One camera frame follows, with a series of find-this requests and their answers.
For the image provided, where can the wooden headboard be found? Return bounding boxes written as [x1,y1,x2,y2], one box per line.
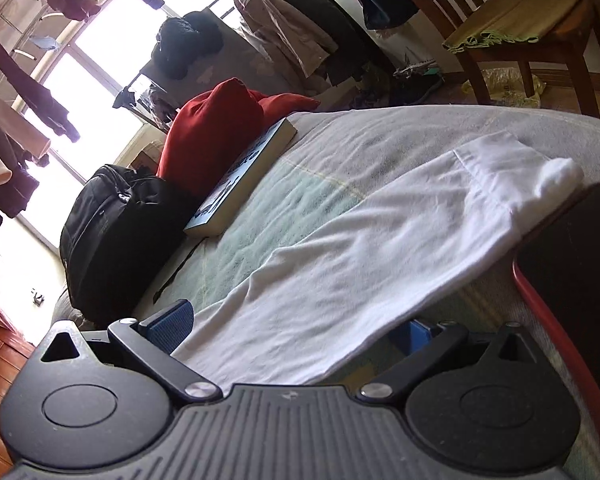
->
[0,325,36,466]

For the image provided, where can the wooden chair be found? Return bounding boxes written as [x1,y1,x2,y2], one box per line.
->
[367,0,600,118]

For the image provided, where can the green checked bedspread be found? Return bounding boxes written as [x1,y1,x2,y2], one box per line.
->
[50,104,600,480]

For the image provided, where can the cream hanging sweater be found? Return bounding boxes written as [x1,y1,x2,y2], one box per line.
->
[0,82,51,186]

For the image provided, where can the dark hanging jacket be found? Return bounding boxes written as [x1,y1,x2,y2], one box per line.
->
[252,0,381,86]

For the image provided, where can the black backpack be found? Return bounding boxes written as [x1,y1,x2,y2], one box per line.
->
[59,162,201,328]

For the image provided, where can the paperback book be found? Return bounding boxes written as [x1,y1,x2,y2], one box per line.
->
[182,117,299,237]

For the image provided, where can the yellow-green cloth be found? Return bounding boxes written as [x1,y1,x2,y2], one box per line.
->
[442,0,596,56]

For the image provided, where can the red cushion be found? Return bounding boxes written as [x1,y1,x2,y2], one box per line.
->
[156,77,322,183]

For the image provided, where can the dark sneaker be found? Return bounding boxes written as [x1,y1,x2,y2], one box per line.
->
[390,57,446,106]

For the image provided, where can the floral hanging garment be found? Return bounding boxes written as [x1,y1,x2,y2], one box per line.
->
[112,80,181,131]

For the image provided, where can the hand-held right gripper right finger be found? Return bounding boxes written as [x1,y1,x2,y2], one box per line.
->
[356,317,551,408]

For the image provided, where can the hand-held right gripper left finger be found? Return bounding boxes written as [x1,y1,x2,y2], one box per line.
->
[40,299,226,407]

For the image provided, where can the beige hanging jacket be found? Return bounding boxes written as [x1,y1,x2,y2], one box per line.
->
[234,0,331,78]

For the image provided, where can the yellow plastic bag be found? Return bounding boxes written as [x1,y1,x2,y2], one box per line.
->
[462,66,546,108]

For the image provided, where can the dark purple hanging pants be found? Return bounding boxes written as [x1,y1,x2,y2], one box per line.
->
[0,30,81,143]

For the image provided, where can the white t-shirt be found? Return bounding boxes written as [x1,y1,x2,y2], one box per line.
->
[172,130,586,393]

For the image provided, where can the red phone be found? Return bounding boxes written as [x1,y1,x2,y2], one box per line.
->
[511,182,600,466]

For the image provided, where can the grey hanging cloth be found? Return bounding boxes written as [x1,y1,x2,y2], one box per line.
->
[150,25,306,106]

